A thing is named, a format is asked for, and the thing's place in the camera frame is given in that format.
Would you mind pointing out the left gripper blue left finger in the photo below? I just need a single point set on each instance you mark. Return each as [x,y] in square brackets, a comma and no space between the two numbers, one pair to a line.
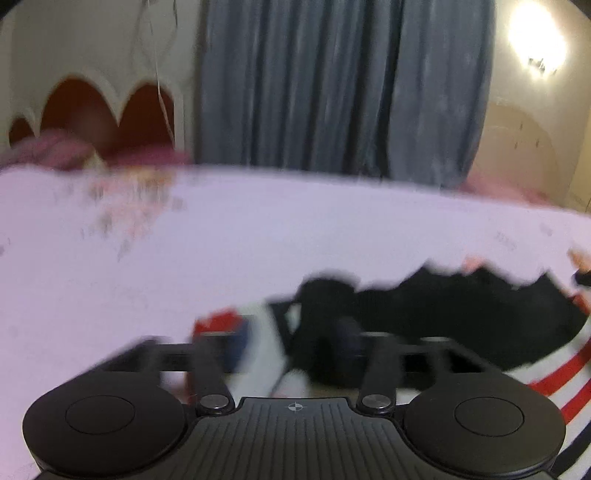
[214,356]

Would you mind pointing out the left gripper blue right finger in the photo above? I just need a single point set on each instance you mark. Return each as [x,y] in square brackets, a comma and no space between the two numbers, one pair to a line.
[371,364]

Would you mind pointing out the white black striped sweater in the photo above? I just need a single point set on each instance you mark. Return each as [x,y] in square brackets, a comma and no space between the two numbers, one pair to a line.
[534,332]

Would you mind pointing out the pink floral bed sheet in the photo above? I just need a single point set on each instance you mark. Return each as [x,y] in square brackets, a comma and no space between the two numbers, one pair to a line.
[82,277]

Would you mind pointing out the pink pillow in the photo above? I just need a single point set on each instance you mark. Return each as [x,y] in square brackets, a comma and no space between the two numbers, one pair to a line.
[59,150]

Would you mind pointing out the white red scalloped headboard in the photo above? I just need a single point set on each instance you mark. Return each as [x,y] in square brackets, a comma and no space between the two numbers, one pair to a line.
[149,113]

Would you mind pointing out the cream arched cabinet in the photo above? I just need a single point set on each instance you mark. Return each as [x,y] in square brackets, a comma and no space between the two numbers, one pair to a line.
[516,160]

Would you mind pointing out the grey blue curtain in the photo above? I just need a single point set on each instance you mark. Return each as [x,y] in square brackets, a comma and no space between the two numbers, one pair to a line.
[395,90]

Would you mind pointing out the wall lamp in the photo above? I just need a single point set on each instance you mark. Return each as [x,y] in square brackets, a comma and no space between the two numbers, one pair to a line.
[537,39]

